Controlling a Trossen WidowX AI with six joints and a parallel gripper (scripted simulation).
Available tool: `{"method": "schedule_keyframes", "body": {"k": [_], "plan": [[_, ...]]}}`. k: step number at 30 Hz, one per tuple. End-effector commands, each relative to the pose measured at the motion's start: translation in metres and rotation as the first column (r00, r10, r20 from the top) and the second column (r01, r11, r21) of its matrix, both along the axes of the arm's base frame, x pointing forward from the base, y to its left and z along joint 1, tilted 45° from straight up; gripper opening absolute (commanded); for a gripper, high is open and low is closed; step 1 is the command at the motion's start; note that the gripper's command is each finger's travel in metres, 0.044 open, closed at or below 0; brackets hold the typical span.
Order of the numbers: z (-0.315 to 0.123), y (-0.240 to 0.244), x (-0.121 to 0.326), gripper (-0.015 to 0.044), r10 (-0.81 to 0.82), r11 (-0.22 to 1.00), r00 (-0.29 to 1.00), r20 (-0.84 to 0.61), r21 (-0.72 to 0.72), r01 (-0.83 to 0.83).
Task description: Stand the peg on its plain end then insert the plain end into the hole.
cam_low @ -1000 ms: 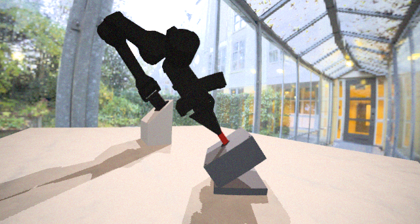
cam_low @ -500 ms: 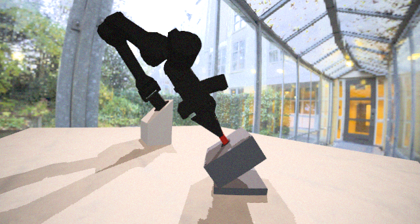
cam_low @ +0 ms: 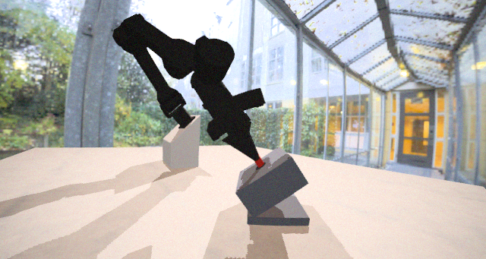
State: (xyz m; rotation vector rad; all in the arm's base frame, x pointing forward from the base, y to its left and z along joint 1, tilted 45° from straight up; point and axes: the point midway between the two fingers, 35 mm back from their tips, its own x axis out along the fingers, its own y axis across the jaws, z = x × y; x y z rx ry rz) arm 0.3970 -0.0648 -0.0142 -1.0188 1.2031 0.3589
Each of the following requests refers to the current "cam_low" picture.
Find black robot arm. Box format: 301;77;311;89
112;13;266;128

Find red peg with white band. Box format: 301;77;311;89
255;157;264;168

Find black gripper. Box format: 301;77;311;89
202;86;260;161

